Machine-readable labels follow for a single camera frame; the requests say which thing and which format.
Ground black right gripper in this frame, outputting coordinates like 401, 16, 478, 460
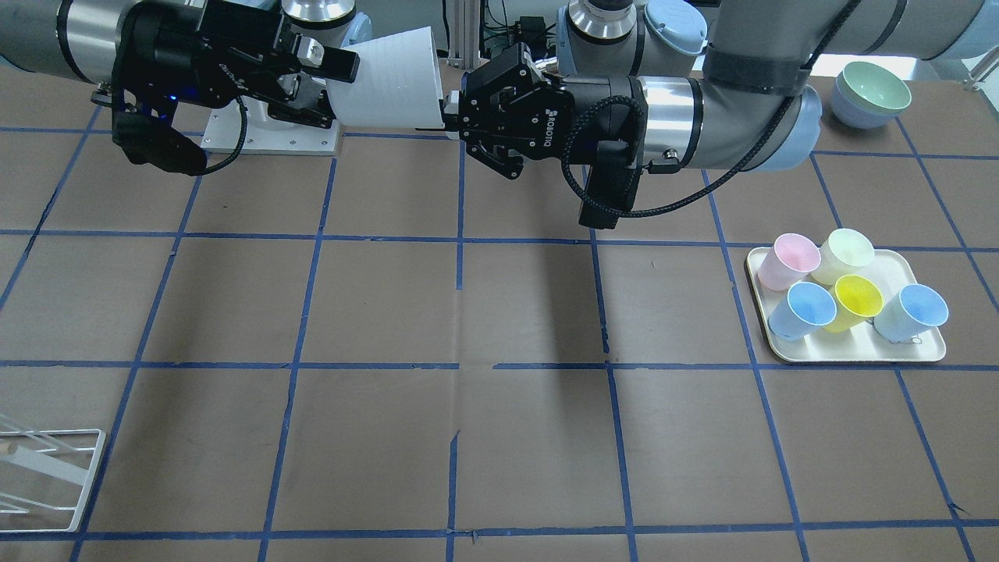
117, 1, 361, 130

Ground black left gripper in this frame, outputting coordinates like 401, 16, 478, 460
440, 43, 647, 180

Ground grey plastic cup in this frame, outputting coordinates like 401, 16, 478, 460
327, 27, 445, 130

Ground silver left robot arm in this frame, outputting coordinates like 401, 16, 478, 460
442, 1, 997, 199

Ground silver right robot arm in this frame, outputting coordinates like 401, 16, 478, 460
2, 1, 361, 129

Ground pink plastic cup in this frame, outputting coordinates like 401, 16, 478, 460
757, 233, 821, 291

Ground blue cup near tray corner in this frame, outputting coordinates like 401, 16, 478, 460
767, 281, 837, 341

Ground pale green plastic cup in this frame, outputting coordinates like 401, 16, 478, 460
811, 228, 875, 286

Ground yellow plastic cup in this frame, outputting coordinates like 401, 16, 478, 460
823, 274, 885, 333

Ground blue cup at tray end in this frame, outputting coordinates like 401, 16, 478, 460
873, 283, 950, 343

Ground stacked green and blue bowls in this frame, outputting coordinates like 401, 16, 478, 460
830, 61, 912, 130

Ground cream plastic tray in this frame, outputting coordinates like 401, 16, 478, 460
745, 247, 947, 364

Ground aluminium frame post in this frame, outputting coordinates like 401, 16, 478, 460
445, 0, 484, 72

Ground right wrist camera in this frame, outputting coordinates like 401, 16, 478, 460
112, 111, 208, 176

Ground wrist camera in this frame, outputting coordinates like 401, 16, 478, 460
112, 111, 208, 176
578, 140, 638, 229

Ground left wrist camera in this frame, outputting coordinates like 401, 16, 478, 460
578, 140, 638, 229

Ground white wire cup rack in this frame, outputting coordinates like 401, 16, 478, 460
1, 414, 107, 537

